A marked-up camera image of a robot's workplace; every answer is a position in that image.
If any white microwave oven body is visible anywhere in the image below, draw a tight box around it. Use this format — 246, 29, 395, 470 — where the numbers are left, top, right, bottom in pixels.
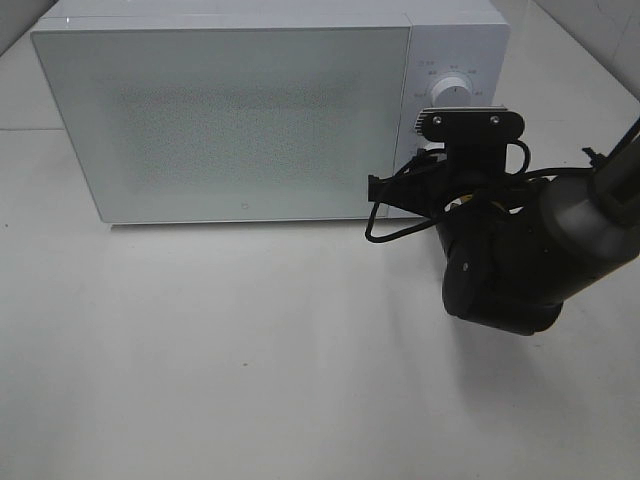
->
29, 0, 512, 226

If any upper white microwave knob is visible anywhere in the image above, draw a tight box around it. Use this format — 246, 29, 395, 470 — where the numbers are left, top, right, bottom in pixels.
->
430, 74, 472, 108

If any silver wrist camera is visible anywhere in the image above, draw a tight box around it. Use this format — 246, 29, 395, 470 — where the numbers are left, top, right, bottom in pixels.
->
415, 107, 531, 178

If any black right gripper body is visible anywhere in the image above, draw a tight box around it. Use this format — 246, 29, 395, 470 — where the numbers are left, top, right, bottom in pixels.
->
394, 159, 500, 218

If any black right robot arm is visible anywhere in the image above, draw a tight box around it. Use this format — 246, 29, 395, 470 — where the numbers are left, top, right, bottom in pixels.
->
368, 107, 639, 336

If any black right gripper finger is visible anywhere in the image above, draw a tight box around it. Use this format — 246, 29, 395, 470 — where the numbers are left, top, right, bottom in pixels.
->
367, 175, 415, 205

